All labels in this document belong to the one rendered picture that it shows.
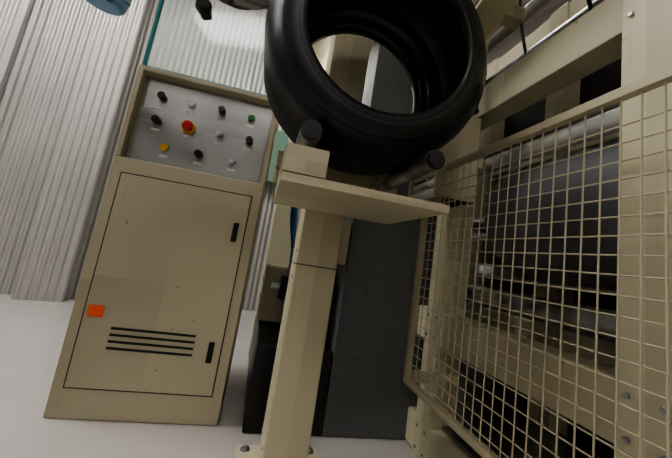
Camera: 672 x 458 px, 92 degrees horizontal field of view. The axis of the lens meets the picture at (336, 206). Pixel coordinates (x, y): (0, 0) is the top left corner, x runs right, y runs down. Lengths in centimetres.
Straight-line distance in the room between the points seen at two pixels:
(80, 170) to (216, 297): 221
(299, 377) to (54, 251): 257
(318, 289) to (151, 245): 66
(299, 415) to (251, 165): 91
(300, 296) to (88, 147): 263
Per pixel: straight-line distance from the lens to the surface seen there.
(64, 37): 384
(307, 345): 104
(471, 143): 120
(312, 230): 100
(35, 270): 334
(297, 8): 80
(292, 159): 65
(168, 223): 135
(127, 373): 144
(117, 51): 359
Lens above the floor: 65
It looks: 9 degrees up
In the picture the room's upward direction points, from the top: 9 degrees clockwise
